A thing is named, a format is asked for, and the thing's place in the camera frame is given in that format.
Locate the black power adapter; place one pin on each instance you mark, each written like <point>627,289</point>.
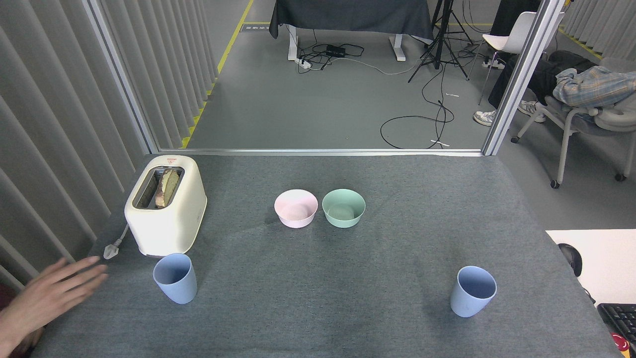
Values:
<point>336,50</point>

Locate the green bowl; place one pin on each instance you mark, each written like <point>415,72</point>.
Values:
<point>343,220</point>

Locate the silver frame post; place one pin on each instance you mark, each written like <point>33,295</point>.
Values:
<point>522,74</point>
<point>121,74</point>

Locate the silver frame rail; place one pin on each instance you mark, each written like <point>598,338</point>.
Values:
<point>323,152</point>

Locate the blue plastic cup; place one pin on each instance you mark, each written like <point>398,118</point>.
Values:
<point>464,304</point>
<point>180,291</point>

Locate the white power strip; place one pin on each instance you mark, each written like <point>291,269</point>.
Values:
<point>303,62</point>

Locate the grey floor plate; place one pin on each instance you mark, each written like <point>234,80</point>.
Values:
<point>255,28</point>

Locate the dark table cloth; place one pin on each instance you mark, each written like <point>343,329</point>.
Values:
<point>348,15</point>

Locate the white chair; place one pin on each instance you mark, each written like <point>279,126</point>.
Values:
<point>512,39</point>

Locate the black computer mouse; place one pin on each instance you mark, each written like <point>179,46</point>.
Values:
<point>571,258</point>

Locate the cream white toaster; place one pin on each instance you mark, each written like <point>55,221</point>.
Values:
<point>166,228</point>

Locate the red round button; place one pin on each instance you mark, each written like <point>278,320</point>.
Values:
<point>621,344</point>

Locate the toasted bread slice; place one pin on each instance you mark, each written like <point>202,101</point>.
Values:
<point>166,188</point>

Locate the black keyboard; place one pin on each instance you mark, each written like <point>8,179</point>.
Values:
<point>621,318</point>

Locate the white table frame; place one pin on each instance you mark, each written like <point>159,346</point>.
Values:
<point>397,49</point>

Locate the black tripod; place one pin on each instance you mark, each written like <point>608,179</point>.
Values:
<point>437,49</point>

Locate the grey wheeled chair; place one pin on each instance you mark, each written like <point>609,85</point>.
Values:
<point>616,118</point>

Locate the white desk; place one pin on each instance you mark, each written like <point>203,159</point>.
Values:
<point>608,258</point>

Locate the pink bowl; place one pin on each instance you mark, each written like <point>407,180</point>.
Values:
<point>296,219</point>

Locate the person's hand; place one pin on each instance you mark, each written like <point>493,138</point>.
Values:
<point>44,298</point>

